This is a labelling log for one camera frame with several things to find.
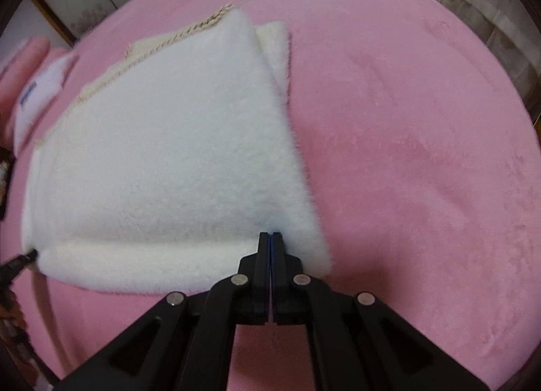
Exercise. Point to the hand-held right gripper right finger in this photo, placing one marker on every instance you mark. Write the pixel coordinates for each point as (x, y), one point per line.
(284, 285)

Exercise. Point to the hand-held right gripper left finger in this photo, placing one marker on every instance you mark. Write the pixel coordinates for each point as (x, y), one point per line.
(253, 285)

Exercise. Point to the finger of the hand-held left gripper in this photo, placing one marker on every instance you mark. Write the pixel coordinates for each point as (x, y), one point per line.
(19, 265)

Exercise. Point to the white fluffy cardigan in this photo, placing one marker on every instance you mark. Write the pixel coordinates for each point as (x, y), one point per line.
(169, 154)

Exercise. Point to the white cushion with blue print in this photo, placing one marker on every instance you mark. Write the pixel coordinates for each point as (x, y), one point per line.
(40, 95)

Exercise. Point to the pink bed blanket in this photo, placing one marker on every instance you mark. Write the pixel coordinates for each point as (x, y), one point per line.
(414, 154)

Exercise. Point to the folded pink quilt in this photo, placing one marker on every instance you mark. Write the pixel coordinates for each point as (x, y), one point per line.
(21, 70)

